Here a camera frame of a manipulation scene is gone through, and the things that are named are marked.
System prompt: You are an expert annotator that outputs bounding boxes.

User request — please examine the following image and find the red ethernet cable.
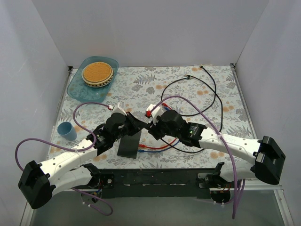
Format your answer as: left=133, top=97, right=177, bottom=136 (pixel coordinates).
left=138, top=101, right=180, bottom=150

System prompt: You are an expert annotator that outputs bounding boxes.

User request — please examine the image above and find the black network switch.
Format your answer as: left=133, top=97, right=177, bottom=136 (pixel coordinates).
left=117, top=131, right=141, bottom=159

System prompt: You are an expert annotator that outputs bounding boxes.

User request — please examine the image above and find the blue ethernet cable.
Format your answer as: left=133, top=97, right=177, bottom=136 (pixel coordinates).
left=137, top=105, right=182, bottom=153

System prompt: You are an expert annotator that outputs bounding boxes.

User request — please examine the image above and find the long black coax cable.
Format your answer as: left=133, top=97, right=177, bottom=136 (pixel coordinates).
left=164, top=65, right=223, bottom=153

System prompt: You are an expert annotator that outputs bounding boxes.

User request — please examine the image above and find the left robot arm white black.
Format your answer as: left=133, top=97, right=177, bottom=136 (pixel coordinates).
left=18, top=113, right=146, bottom=209

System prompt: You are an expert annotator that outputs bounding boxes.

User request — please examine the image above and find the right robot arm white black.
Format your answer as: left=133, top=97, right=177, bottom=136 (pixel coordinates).
left=146, top=110, right=285, bottom=187

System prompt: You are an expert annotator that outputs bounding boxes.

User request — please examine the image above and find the floral patterned table mat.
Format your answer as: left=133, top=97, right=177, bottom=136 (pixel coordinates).
left=45, top=65, right=262, bottom=170

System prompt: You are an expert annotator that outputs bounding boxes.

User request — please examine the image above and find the blue transparent plastic tray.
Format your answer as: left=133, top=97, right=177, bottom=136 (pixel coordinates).
left=67, top=56, right=119, bottom=103

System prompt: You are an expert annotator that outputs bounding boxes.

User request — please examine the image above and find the small blue plastic cup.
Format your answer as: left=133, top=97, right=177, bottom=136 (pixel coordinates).
left=57, top=121, right=77, bottom=141

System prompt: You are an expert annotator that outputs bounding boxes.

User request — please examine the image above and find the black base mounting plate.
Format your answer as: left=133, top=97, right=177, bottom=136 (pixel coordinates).
left=84, top=167, right=240, bottom=198

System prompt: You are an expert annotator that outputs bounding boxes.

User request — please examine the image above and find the woven orange round basket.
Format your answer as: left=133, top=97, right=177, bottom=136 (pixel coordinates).
left=81, top=62, right=114, bottom=88

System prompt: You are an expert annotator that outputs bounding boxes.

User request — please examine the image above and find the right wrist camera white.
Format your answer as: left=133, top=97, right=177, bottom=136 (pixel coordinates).
left=145, top=104, right=166, bottom=125

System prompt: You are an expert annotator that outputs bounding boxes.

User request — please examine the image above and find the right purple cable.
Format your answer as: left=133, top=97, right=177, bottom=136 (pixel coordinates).
left=150, top=96, right=245, bottom=219

